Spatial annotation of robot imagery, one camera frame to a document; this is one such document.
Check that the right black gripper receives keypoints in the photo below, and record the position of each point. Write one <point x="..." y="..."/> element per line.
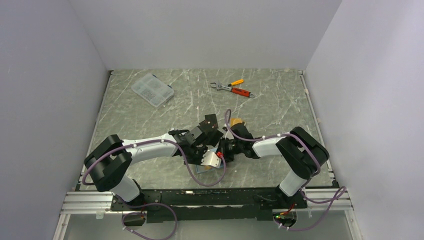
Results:
<point x="222" y="147"/>

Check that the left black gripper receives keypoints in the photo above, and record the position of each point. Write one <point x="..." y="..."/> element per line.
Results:
<point x="198" y="162"/>

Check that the grey card holder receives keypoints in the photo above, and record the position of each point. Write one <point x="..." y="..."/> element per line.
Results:
<point x="202" y="169"/>

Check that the black card wallet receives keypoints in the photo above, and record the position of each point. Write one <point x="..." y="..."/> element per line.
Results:
<point x="211" y="127"/>

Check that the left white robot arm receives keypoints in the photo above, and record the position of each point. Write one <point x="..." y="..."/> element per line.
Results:
<point x="108" y="163"/>

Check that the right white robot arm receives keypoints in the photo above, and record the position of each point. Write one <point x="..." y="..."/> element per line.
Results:
<point x="303" y="153"/>

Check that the red adjustable wrench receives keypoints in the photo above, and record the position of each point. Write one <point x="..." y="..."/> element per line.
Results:
<point x="237" y="91"/>

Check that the clear plastic organizer box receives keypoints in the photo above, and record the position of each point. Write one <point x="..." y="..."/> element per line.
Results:
<point x="153" y="90"/>

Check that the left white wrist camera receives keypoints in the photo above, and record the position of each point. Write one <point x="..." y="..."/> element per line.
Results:
<point x="211" y="159"/>

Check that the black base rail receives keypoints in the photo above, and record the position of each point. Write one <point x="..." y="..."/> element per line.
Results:
<point x="258" y="203"/>

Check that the orange handled pliers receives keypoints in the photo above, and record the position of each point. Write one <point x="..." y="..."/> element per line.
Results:
<point x="228" y="85"/>

